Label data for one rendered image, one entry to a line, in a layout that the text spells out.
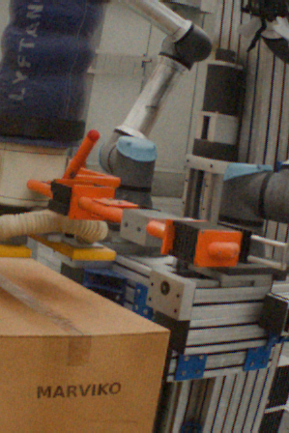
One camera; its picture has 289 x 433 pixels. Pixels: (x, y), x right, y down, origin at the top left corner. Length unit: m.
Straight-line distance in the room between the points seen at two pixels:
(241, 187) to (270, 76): 0.39
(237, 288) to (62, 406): 0.60
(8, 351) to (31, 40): 0.62
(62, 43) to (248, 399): 1.27
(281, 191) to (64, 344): 0.67
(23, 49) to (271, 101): 0.82
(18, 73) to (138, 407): 0.72
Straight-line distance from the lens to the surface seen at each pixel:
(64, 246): 1.52
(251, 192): 1.79
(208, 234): 1.04
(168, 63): 2.38
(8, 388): 1.35
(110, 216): 1.24
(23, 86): 1.49
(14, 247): 1.43
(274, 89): 2.06
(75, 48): 1.50
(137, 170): 2.19
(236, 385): 2.22
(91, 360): 1.41
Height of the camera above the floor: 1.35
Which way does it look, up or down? 8 degrees down
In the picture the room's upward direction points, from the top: 8 degrees clockwise
